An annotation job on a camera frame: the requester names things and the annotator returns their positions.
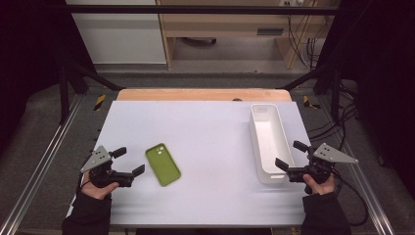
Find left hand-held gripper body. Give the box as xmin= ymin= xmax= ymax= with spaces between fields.
xmin=80 ymin=145 xmax=135 ymax=189

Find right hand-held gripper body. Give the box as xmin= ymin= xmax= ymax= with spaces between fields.
xmin=287 ymin=142 xmax=359 ymax=186

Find white plastic bin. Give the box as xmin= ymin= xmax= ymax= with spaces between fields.
xmin=250 ymin=103 xmax=297 ymax=185

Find green phone case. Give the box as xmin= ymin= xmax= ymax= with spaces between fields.
xmin=145 ymin=142 xmax=182 ymax=187

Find person's left hand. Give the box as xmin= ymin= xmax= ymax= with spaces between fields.
xmin=79 ymin=171 xmax=120 ymax=201

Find person's right hand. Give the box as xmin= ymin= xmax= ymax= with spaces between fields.
xmin=302 ymin=173 xmax=337 ymax=196

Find yellow black tape marker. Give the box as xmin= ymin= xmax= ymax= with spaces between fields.
xmin=93 ymin=94 xmax=107 ymax=112
xmin=302 ymin=95 xmax=321 ymax=111

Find white table cover sheet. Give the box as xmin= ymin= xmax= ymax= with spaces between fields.
xmin=64 ymin=100 xmax=314 ymax=228

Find wooden table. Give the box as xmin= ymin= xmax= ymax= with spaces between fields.
xmin=115 ymin=87 xmax=293 ymax=103

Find white cabinet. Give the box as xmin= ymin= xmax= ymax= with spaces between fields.
xmin=65 ymin=0 xmax=168 ymax=66

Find wooden desk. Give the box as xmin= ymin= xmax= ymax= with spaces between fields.
xmin=156 ymin=0 xmax=341 ymax=71

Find black wrist strap cable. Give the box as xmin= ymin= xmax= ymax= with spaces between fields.
xmin=78 ymin=175 xmax=92 ymax=191

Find black floor cables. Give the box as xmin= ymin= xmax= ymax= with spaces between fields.
xmin=307 ymin=82 xmax=360 ymax=151

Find aluminium rail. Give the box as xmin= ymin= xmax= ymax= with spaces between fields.
xmin=321 ymin=97 xmax=396 ymax=235
xmin=0 ymin=94 xmax=84 ymax=235

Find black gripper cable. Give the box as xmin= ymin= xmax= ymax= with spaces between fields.
xmin=331 ymin=169 xmax=370 ymax=227

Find hanging black cables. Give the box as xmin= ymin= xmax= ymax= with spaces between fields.
xmin=287 ymin=14 xmax=324 ymax=71

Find black horizontal frame bar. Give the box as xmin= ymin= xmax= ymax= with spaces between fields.
xmin=65 ymin=4 xmax=346 ymax=16

